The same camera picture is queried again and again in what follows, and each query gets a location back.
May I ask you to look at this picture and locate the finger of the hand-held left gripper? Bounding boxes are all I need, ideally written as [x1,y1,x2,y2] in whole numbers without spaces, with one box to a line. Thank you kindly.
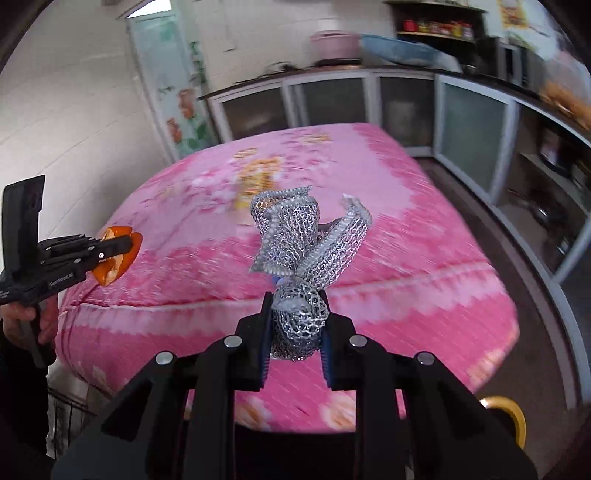
[39,234,134,278]

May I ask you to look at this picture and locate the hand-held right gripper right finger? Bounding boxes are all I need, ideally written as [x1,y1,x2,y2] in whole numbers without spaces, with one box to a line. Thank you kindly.
[321,316,539,480]

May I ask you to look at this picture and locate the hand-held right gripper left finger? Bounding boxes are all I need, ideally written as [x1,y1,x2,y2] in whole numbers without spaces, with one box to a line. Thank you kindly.
[51,292,273,480]

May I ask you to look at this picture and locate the silver mesh net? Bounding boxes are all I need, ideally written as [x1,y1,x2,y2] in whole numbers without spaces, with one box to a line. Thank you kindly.
[249,185,372,361]

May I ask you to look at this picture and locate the yellow rimmed bin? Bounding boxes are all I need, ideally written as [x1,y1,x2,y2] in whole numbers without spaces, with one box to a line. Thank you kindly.
[480,396,527,450]

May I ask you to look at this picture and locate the person's left forearm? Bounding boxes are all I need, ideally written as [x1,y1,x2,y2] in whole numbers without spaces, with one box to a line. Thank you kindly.
[0,323,49,480]

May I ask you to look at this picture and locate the person's left hand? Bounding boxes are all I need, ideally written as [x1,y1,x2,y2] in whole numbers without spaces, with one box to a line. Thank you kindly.
[2,295,60,361]

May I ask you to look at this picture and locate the pink floral blanket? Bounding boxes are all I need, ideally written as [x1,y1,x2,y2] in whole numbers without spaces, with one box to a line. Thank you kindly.
[54,122,520,435]

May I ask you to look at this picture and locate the glass door with flower stickers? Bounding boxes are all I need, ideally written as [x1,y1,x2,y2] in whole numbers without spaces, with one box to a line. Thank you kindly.
[127,9,218,162]

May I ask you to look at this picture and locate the pink lidded pot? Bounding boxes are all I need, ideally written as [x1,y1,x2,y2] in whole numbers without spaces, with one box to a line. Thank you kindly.
[309,30,363,63]

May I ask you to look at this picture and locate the blue plastic basin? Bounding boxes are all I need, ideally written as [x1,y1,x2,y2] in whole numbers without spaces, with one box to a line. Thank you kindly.
[360,34,462,72]

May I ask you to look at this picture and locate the row of small jars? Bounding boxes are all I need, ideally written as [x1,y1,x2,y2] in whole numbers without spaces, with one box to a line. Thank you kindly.
[402,18,474,38]

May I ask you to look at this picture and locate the clear bag of oranges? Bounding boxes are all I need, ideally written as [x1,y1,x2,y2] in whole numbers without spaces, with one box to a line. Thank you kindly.
[538,51,591,121]

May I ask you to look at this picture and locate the dark wooden corner shelf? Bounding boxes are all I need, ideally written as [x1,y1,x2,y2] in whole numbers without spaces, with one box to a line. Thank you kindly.
[383,0,490,44]

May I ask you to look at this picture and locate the black wire basket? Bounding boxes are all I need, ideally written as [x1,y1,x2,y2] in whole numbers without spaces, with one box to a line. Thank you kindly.
[46,385,100,455]

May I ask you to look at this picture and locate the yellow wall poster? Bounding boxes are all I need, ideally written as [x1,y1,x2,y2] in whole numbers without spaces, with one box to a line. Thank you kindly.
[498,0,532,26]

